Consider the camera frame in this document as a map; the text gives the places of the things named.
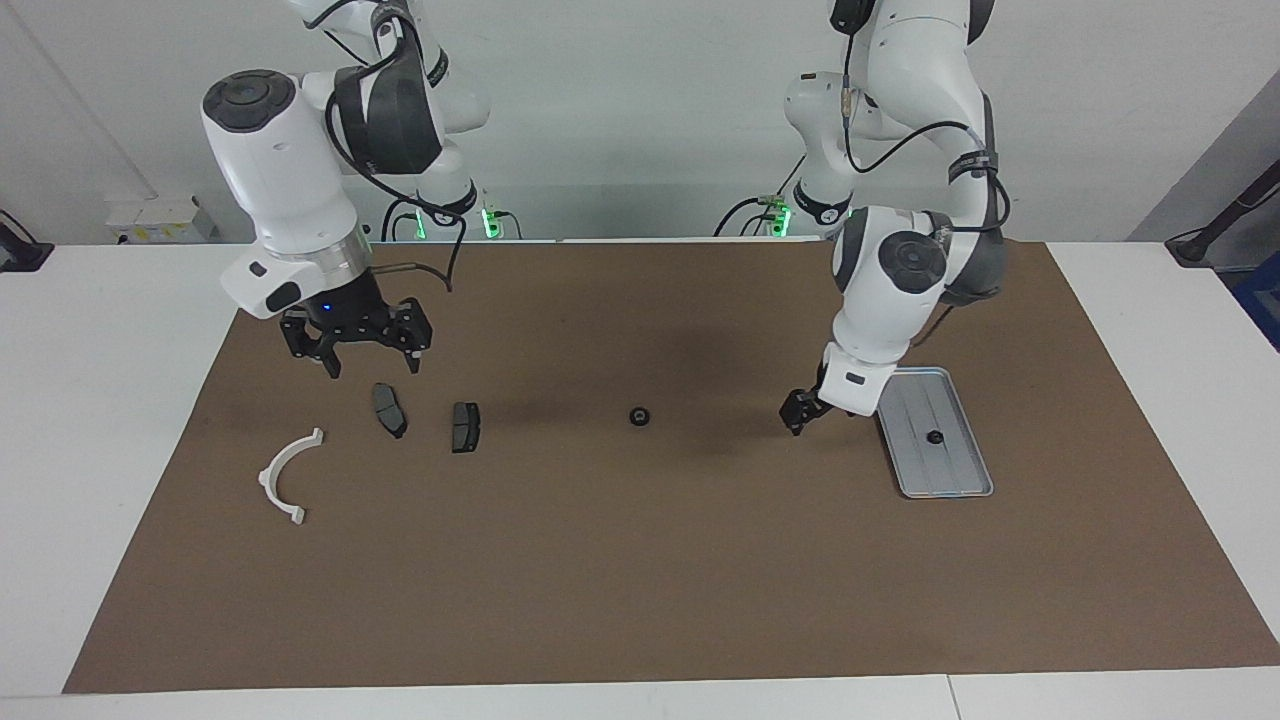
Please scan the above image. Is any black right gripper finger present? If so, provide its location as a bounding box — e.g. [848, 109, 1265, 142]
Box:
[279, 310, 344, 380]
[383, 297, 434, 376]

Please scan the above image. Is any silver metal tray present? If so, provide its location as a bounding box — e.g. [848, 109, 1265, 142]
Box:
[868, 366, 995, 500]

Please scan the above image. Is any curved dark grey brake pad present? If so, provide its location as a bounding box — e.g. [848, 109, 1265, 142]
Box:
[371, 382, 409, 440]

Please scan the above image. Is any white box with yellow labels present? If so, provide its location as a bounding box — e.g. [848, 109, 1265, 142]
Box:
[105, 195, 218, 246]

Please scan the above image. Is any brown table mat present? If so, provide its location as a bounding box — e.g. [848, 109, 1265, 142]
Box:
[62, 240, 1280, 695]

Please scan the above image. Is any black table clamp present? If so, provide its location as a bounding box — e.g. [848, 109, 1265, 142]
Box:
[0, 210, 54, 273]

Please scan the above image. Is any black stand with pole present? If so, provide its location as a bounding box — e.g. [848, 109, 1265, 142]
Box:
[1165, 158, 1280, 267]

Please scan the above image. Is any blue box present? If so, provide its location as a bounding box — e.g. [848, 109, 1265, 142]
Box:
[1232, 248, 1280, 353]

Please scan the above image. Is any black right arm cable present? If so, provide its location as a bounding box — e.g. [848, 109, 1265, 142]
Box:
[300, 0, 469, 294]

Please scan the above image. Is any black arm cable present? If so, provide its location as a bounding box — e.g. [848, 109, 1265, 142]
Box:
[300, 0, 469, 294]
[828, 0, 1011, 346]

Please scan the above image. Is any black right base cable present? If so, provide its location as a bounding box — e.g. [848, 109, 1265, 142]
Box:
[380, 195, 426, 242]

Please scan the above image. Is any black base cable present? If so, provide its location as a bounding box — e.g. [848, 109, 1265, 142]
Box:
[713, 150, 806, 239]
[380, 195, 426, 242]

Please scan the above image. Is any white curved plastic bracket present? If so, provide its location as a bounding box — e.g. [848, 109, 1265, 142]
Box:
[258, 427, 326, 526]

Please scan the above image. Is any black left base cable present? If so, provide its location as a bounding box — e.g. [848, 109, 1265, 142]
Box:
[713, 150, 806, 239]

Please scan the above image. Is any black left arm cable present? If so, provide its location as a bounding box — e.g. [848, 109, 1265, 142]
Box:
[828, 0, 1011, 346]

